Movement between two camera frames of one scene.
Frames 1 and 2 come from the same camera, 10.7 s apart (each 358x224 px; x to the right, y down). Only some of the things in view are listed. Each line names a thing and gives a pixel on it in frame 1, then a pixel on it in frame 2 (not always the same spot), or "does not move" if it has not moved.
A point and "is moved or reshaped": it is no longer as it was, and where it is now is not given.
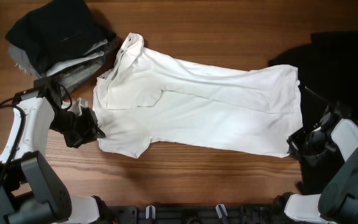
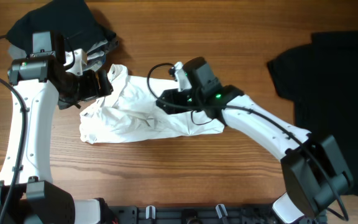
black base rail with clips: [198, 214] does not move
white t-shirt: [146, 96] is moved or reshaped
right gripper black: [293, 141] to [172, 104]
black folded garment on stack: [57, 31] does not move
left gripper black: [92, 132] to [92, 90]
